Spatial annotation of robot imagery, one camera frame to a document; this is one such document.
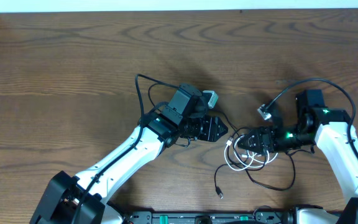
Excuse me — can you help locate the white usb cable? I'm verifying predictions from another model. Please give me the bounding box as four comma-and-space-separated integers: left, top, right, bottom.
224, 134, 278, 172

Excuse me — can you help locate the black usb cable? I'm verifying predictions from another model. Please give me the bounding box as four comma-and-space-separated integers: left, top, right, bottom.
211, 108, 315, 199

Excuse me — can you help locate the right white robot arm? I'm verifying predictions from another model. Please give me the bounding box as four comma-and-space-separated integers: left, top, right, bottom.
235, 106, 358, 223

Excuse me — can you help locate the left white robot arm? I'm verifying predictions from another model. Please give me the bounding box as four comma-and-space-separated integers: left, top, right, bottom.
30, 114, 228, 223

